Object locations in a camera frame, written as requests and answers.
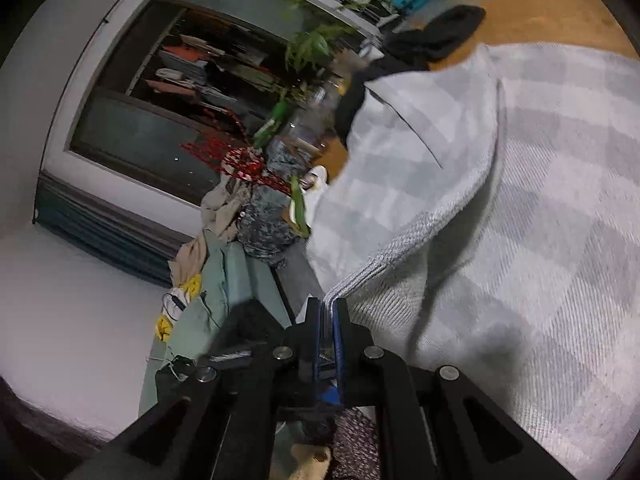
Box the green leafy plant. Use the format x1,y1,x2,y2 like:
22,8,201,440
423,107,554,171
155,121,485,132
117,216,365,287
252,0,381,148

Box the sage green cloth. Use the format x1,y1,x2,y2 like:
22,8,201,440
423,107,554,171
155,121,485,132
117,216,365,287
137,237,293,416

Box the glass vase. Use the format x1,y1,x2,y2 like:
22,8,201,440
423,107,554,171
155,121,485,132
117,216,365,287
277,105,331,156

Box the red berry branches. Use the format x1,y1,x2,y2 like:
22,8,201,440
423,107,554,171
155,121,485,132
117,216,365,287
181,135,296,196

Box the camouflage garment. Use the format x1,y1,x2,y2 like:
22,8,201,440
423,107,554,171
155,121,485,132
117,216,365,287
235,145,306,268

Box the beige garment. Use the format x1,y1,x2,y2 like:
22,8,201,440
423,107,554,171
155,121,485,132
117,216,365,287
167,180,256,291

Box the teal grey curtain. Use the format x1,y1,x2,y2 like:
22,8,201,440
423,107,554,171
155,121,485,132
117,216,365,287
37,170,191,286

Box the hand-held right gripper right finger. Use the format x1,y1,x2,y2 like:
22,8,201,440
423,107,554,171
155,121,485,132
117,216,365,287
334,300,576,480

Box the white yellow garment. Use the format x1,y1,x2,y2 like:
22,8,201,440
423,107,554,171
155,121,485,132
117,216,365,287
155,275,203,343

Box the grey checked knit sweater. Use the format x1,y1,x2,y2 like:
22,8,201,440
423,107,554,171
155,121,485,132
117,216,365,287
302,42,640,476

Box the black jacket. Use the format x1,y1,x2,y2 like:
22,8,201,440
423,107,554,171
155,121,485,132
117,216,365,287
332,4,487,143

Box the glass window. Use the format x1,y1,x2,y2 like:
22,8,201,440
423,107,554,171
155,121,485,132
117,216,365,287
45,0,401,206

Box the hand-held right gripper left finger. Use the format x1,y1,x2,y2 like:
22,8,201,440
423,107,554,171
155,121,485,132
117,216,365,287
65,298,321,480

